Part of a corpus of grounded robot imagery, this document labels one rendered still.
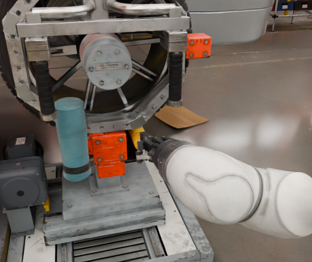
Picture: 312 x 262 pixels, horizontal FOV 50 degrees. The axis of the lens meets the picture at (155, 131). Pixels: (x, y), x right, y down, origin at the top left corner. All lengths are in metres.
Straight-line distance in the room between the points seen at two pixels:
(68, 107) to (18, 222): 0.71
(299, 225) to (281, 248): 1.04
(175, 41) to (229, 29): 0.84
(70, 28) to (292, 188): 0.60
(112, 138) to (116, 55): 0.35
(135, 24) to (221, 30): 0.86
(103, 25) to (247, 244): 1.13
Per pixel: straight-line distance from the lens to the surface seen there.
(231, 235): 1.61
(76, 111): 0.98
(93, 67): 0.92
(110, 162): 1.21
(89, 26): 0.85
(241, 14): 1.70
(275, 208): 0.57
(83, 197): 1.45
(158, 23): 0.88
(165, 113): 2.68
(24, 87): 1.09
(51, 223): 1.46
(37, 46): 0.83
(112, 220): 1.41
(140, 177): 1.54
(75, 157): 1.05
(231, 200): 0.48
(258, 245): 1.60
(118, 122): 1.15
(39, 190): 1.39
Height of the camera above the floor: 1.11
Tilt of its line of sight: 27 degrees down
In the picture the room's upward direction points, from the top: straight up
